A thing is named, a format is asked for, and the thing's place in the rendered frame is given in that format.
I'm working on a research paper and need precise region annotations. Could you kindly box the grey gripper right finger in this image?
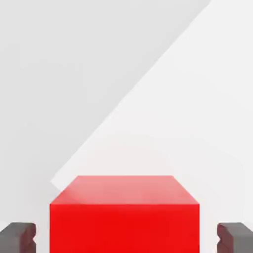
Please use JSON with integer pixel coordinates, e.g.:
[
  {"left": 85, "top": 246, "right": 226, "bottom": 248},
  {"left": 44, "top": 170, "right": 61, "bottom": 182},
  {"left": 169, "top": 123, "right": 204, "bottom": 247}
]
[{"left": 216, "top": 222, "right": 253, "bottom": 253}]

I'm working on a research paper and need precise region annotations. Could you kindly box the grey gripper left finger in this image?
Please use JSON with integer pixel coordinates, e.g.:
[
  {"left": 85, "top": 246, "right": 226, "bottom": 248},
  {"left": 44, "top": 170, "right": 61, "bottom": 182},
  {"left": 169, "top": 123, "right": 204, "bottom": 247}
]
[{"left": 0, "top": 222, "right": 37, "bottom": 253}]

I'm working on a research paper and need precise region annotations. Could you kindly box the small red cube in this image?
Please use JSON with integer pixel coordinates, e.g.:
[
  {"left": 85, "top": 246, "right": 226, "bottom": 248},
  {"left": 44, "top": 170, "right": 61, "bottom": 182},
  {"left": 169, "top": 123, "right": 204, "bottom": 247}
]
[{"left": 49, "top": 175, "right": 200, "bottom": 253}]

